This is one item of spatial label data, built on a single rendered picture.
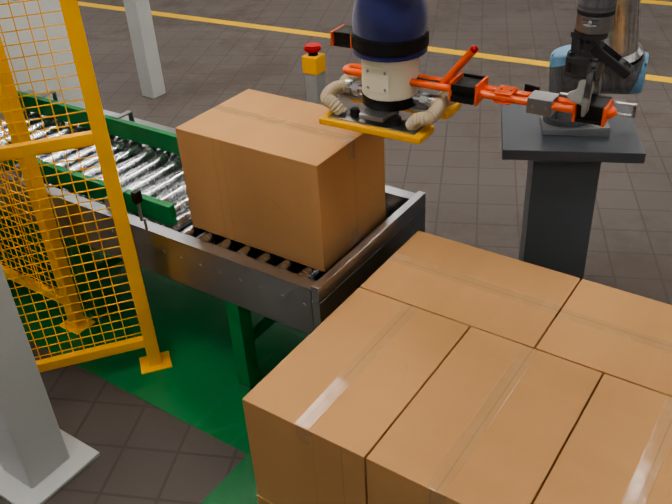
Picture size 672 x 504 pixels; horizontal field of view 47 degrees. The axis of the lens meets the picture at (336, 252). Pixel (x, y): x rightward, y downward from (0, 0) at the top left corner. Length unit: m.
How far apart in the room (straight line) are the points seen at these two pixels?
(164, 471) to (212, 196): 0.96
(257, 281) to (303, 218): 0.26
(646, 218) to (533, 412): 2.12
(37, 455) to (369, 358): 1.18
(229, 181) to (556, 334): 1.18
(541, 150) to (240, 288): 1.19
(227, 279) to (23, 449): 0.85
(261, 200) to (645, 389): 1.31
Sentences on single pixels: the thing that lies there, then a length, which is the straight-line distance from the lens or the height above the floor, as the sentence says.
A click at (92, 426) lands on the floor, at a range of 2.99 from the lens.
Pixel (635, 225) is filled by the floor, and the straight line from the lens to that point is 3.99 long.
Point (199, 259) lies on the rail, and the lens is 2.71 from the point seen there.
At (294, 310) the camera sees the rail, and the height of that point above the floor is 0.48.
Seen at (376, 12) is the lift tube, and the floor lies 1.41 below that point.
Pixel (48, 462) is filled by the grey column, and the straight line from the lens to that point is 2.83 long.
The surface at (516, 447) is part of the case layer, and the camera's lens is 2.01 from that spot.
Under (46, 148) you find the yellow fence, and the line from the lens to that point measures 2.65.
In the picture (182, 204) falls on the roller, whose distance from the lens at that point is 3.09.
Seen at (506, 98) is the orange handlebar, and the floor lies 1.19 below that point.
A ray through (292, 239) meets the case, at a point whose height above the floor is 0.64.
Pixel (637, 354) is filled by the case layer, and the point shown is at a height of 0.54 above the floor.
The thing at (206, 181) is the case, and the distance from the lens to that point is 2.73.
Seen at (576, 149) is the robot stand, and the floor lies 0.75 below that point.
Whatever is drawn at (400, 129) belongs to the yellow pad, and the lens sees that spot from 2.25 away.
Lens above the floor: 2.02
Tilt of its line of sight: 34 degrees down
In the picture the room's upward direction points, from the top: 4 degrees counter-clockwise
